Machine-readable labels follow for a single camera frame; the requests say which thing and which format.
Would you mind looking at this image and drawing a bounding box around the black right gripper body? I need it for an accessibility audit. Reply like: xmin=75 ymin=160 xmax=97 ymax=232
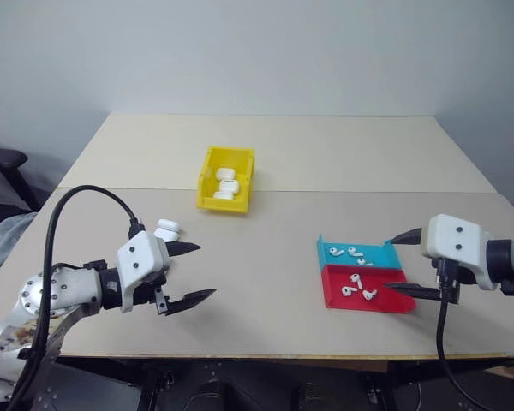
xmin=427 ymin=255 xmax=462 ymax=306

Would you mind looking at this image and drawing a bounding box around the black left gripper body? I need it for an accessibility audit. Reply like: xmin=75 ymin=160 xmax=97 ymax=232
xmin=130 ymin=270 xmax=173 ymax=317

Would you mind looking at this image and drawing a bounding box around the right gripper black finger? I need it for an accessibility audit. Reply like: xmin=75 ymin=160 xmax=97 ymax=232
xmin=382 ymin=281 xmax=443 ymax=301
xmin=386 ymin=227 xmax=425 ymax=247

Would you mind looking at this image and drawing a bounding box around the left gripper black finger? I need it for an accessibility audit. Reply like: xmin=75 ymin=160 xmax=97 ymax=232
xmin=164 ymin=289 xmax=218 ymax=318
xmin=165 ymin=241 xmax=202 ymax=259

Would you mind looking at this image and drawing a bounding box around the yellow plastic bin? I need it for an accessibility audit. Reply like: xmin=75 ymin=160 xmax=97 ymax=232
xmin=195 ymin=146 xmax=257 ymax=214

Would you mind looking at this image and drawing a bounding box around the red plastic tray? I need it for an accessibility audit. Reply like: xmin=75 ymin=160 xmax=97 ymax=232
xmin=320 ymin=265 xmax=417 ymax=315

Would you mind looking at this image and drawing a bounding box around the blue plastic tray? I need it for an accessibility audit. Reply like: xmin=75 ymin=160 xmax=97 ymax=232
xmin=316 ymin=234 xmax=404 ymax=271

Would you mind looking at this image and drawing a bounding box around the dark rounded shape under table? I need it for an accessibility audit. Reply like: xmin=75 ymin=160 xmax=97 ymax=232
xmin=145 ymin=361 xmax=292 ymax=411

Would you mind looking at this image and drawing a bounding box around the grey cloth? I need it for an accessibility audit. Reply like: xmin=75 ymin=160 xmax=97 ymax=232
xmin=0 ymin=211 xmax=39 ymax=293

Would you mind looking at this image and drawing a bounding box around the black office chair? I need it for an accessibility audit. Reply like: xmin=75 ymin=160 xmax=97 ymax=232
xmin=0 ymin=145 xmax=41 ymax=235

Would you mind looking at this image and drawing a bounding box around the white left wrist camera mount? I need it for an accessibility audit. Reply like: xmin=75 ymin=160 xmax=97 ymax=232
xmin=116 ymin=231 xmax=173 ymax=315

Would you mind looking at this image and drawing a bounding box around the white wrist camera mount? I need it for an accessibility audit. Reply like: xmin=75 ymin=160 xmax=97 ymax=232
xmin=420 ymin=213 xmax=505 ymax=292
xmin=116 ymin=231 xmax=173 ymax=315

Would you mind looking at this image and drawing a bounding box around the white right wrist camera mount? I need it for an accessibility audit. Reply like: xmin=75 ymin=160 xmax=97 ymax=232
xmin=420 ymin=213 xmax=505 ymax=292

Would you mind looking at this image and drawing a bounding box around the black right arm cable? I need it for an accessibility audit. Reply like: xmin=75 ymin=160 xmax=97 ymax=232
xmin=433 ymin=258 xmax=477 ymax=411

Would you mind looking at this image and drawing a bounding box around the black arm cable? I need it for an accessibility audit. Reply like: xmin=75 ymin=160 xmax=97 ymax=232
xmin=6 ymin=184 xmax=147 ymax=411
xmin=433 ymin=258 xmax=477 ymax=411

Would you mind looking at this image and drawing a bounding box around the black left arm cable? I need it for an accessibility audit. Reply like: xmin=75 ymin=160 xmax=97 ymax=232
xmin=6 ymin=184 xmax=147 ymax=411

